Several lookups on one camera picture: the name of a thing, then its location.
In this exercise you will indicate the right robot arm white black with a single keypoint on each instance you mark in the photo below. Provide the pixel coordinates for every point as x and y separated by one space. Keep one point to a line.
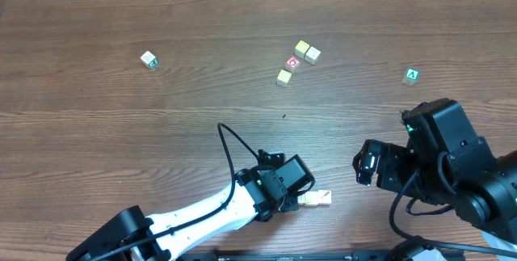
445 164

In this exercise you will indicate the red circle wooden block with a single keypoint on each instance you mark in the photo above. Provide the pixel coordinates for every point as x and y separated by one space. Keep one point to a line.
292 64

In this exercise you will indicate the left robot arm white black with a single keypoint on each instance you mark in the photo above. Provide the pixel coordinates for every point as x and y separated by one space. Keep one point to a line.
254 194

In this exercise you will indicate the white block with red stroke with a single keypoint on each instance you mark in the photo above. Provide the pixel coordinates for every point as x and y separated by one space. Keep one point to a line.
324 197

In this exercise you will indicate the yellow top wooden block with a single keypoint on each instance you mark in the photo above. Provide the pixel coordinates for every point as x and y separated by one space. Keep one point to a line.
312 198

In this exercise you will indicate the white block with green side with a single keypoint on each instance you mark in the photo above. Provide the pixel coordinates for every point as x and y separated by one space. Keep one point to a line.
149 59

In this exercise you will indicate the green letter wooden block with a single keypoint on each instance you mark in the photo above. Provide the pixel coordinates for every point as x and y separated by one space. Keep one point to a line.
411 77

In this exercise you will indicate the white block at top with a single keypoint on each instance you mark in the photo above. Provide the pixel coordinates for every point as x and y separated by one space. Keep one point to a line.
312 55

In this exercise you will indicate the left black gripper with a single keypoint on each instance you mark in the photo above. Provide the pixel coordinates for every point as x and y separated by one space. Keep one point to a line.
292 203

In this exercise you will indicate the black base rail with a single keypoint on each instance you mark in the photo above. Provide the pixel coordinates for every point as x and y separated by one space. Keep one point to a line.
361 255

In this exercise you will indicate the yellow block near centre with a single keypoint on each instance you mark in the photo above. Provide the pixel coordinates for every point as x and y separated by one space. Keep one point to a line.
283 78

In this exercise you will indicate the yellow block at top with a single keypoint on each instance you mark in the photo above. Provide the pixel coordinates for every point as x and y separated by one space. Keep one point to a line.
301 49

